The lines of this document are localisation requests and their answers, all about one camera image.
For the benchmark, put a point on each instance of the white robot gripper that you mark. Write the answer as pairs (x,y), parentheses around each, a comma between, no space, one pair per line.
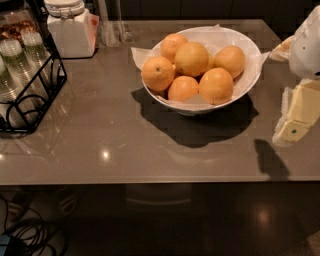
(306,50)

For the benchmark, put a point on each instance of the orange fruit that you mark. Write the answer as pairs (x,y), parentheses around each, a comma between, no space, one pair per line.
(216,86)
(157,73)
(170,45)
(191,59)
(232,59)
(183,88)

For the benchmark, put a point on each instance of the white paper bowl liner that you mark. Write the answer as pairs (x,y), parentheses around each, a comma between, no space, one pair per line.
(249,68)

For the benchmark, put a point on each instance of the white ceramic bowl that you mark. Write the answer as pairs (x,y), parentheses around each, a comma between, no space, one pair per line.
(203,108)

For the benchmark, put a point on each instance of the clear acrylic stand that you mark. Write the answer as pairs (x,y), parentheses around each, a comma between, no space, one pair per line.
(117,32)

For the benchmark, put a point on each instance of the white lidded storage jar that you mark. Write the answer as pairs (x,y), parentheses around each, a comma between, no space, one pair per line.
(72,27)

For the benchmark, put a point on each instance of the glass jar with nuts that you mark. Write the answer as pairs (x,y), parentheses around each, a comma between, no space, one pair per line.
(16,19)

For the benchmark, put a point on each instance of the black wire rack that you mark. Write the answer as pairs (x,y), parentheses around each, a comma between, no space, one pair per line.
(37,106)

